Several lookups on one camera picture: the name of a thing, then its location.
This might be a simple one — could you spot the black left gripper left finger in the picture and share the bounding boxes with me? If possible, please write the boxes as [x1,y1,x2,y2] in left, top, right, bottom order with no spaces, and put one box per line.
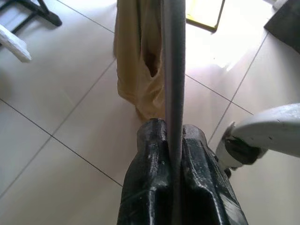
[117,118,175,225]

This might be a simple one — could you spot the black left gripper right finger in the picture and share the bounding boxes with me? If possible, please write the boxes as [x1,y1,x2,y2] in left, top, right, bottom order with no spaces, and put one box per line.
[174,124,249,225]

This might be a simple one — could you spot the grey clothes hanger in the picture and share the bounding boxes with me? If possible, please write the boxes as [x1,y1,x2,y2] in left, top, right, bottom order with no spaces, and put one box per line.
[160,0,188,225]

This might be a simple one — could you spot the beige shirt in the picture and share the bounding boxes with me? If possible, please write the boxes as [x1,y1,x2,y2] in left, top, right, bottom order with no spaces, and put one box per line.
[113,0,166,122]

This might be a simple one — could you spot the round marble table gold legs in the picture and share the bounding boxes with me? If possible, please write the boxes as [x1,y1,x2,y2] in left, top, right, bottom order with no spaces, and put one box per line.
[185,0,225,33]

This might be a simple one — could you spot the dark grey sofa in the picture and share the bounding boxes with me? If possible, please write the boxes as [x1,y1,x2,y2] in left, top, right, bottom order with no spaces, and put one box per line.
[263,0,300,51]

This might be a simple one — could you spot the long white garment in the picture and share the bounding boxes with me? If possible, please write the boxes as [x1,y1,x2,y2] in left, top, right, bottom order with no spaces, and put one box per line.
[0,24,32,63]

